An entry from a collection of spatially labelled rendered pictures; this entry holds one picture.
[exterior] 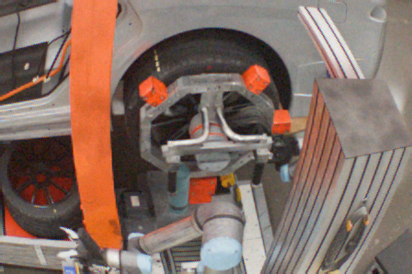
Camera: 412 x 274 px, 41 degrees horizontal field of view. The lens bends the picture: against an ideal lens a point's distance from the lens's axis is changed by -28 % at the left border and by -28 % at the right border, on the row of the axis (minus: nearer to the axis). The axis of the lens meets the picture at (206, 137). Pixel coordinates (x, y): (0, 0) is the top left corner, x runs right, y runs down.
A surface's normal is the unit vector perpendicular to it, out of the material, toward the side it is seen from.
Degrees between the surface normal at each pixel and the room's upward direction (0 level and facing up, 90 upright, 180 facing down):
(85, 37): 90
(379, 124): 0
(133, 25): 90
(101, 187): 90
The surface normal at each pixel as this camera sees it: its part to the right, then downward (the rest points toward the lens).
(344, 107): 0.07, -0.68
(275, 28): 0.17, 0.73
